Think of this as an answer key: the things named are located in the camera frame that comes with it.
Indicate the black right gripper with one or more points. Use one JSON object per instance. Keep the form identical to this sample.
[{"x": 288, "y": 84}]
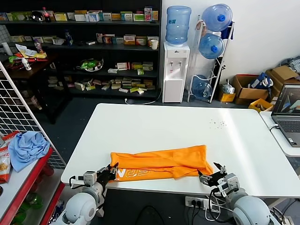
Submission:
[{"x": 215, "y": 179}]

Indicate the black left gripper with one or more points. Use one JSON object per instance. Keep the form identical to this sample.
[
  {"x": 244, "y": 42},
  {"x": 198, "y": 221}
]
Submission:
[{"x": 106, "y": 177}]

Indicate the orange t-shirt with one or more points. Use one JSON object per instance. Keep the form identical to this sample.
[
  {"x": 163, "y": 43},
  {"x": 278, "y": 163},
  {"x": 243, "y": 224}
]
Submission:
[{"x": 159, "y": 161}]

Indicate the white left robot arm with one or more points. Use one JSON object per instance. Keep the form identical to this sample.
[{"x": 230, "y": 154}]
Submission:
[{"x": 79, "y": 206}]

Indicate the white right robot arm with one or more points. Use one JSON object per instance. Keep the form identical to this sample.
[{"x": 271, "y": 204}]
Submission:
[{"x": 250, "y": 211}]

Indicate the grey blue clothes pile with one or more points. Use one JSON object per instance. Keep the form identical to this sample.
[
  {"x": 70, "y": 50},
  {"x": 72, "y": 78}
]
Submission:
[{"x": 294, "y": 63}]

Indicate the white power strip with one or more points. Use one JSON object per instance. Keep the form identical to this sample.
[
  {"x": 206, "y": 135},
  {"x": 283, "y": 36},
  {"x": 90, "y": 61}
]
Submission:
[{"x": 194, "y": 201}]

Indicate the small dark crumbs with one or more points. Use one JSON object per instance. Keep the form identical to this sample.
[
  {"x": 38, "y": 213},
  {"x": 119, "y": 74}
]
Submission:
[{"x": 221, "y": 122}]

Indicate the dark red round container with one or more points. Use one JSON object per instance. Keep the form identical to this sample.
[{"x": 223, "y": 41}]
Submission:
[{"x": 48, "y": 171}]

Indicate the blue white plastic package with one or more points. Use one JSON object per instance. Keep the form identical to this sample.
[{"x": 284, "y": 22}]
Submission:
[{"x": 59, "y": 207}]

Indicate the large white table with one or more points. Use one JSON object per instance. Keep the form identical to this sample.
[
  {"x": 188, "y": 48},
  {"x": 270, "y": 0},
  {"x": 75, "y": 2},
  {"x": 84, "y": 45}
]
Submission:
[{"x": 164, "y": 122}]

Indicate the small white side table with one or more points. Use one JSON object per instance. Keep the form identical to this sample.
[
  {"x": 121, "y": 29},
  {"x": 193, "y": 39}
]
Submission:
[{"x": 267, "y": 119}]

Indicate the small yellow box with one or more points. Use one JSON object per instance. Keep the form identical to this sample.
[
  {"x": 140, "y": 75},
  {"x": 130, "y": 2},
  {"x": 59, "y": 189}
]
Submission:
[{"x": 227, "y": 97}]

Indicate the yellow plastic bin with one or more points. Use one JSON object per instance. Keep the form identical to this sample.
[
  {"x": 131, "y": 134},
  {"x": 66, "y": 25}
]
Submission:
[{"x": 255, "y": 104}]

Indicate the green plastic bottle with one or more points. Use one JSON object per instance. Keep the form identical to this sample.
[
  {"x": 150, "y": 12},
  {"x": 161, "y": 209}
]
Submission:
[{"x": 35, "y": 200}]

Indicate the light blue crumpled cloth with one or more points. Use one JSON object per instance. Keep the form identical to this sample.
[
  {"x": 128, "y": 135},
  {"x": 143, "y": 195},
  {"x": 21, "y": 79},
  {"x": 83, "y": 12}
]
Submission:
[{"x": 28, "y": 147}]

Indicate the open brown cardboard box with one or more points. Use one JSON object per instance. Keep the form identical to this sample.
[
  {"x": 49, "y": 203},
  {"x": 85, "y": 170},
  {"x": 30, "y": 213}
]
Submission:
[{"x": 243, "y": 93}]

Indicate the blue capped water jug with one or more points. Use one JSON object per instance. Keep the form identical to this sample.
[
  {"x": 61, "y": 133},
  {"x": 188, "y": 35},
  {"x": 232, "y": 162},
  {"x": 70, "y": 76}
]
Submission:
[
  {"x": 210, "y": 46},
  {"x": 201, "y": 88},
  {"x": 215, "y": 17}
]

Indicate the grey plastic bag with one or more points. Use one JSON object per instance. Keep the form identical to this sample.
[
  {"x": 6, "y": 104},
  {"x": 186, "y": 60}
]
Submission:
[{"x": 228, "y": 88}]

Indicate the white metal jug rack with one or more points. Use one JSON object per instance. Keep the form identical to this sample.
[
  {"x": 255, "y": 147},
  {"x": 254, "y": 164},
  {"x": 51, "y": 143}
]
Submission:
[{"x": 216, "y": 82}]

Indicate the white water dispenser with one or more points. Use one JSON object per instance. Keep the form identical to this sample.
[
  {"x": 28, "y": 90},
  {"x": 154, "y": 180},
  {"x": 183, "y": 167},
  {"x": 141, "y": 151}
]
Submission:
[{"x": 173, "y": 84}]

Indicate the red edged white cart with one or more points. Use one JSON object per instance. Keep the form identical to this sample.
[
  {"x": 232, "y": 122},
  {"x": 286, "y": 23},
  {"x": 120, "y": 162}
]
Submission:
[{"x": 14, "y": 187}]

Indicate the blue shopping bag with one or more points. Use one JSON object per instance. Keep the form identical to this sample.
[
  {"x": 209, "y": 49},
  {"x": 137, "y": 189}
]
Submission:
[{"x": 257, "y": 82}]

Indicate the white box red stripe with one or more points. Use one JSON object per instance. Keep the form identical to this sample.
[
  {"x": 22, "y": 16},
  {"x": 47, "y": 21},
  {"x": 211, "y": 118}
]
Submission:
[{"x": 123, "y": 66}]

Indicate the grey laptop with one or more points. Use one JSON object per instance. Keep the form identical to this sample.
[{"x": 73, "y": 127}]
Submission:
[{"x": 288, "y": 103}]

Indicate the red white snack packet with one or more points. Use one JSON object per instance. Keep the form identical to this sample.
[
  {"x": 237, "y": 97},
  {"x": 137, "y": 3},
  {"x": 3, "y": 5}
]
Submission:
[{"x": 10, "y": 137}]

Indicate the small black clamp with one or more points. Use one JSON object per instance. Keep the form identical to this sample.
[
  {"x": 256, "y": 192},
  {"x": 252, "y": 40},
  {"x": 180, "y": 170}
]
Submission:
[{"x": 223, "y": 68}]

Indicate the green yellow medicine box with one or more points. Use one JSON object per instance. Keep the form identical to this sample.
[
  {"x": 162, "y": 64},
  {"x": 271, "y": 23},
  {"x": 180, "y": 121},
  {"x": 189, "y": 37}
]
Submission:
[{"x": 137, "y": 65}]

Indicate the red white snack bag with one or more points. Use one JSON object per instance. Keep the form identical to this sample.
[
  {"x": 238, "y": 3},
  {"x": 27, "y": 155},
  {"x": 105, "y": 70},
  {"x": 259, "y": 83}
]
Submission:
[{"x": 4, "y": 164}]

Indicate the green white bowl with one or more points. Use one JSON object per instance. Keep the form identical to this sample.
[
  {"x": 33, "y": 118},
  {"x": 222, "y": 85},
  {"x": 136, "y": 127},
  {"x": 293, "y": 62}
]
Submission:
[{"x": 89, "y": 64}]

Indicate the black shelving unit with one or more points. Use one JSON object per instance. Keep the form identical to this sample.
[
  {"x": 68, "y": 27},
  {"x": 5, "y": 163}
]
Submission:
[{"x": 107, "y": 48}]

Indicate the tan cardboard box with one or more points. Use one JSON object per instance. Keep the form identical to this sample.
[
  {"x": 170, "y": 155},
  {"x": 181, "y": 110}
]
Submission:
[{"x": 281, "y": 72}]

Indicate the dark wooden table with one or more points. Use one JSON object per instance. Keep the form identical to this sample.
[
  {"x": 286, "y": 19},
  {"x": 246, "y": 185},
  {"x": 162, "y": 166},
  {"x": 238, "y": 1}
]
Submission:
[{"x": 37, "y": 68}]

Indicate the teal white medicine box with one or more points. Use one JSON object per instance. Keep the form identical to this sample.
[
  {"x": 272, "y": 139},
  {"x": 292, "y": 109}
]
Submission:
[{"x": 119, "y": 40}]

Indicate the yellow orange medicine box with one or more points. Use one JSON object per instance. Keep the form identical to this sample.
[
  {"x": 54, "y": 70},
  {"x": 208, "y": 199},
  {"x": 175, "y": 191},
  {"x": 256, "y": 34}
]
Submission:
[{"x": 129, "y": 39}]

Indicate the pink white medicine box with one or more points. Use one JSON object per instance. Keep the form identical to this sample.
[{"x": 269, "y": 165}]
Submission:
[{"x": 99, "y": 38}]

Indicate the white paper cup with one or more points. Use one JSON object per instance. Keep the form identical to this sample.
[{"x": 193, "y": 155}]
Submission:
[{"x": 154, "y": 44}]

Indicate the yellow snack packet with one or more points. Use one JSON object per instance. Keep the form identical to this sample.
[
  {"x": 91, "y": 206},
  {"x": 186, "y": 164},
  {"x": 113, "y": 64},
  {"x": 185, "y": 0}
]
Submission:
[{"x": 40, "y": 55}]

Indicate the small white bottle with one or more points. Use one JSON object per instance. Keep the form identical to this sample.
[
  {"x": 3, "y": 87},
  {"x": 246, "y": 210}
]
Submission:
[{"x": 27, "y": 63}]

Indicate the dark blue drink bottle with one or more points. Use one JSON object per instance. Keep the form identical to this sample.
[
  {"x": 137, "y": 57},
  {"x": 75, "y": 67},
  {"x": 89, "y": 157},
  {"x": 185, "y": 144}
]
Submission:
[{"x": 68, "y": 38}]

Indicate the pink purple drink bottle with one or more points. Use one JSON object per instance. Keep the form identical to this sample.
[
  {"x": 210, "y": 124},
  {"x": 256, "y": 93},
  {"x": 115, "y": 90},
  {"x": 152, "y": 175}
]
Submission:
[{"x": 38, "y": 47}]

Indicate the dark blue hanging cloth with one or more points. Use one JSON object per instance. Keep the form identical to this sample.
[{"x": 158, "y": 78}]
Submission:
[{"x": 227, "y": 32}]

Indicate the white orange snack bag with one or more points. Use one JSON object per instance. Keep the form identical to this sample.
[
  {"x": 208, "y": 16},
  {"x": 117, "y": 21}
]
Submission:
[{"x": 24, "y": 50}]

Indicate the white blue medicine box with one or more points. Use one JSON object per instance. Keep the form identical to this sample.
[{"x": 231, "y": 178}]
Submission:
[{"x": 92, "y": 17}]

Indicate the blue water jug with label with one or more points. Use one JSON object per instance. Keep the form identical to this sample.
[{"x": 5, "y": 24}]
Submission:
[{"x": 178, "y": 23}]

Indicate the pink cartoon box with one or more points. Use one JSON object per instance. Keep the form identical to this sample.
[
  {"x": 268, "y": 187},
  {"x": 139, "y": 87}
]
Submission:
[{"x": 148, "y": 13}]

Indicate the white paper roll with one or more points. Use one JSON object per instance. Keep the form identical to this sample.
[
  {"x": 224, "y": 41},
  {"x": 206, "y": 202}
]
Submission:
[{"x": 6, "y": 47}]

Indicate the cola bottle red cap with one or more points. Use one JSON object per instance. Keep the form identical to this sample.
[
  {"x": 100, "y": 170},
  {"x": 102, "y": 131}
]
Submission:
[{"x": 47, "y": 15}]

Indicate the black shiny helmet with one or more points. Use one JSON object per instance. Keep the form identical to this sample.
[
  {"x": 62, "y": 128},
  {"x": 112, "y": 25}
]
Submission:
[{"x": 37, "y": 16}]

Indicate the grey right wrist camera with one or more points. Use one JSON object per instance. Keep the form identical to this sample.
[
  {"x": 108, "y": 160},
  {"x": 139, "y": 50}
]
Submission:
[{"x": 230, "y": 184}]

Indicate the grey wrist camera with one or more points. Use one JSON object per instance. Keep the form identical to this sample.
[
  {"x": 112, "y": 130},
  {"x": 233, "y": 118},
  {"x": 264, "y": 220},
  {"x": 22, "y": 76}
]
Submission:
[
  {"x": 230, "y": 184},
  {"x": 90, "y": 178}
]

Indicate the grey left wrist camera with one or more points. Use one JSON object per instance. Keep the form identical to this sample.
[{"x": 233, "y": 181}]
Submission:
[{"x": 90, "y": 178}]

